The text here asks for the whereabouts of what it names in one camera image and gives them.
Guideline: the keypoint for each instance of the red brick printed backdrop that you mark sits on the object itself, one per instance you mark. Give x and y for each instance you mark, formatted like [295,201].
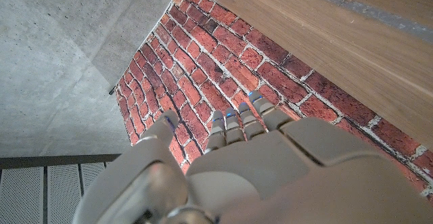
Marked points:
[209,55]

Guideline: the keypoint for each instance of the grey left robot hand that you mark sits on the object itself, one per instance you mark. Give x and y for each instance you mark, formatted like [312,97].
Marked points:
[270,170]

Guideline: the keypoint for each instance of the black metal beam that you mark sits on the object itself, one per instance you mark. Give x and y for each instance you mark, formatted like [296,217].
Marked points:
[50,161]

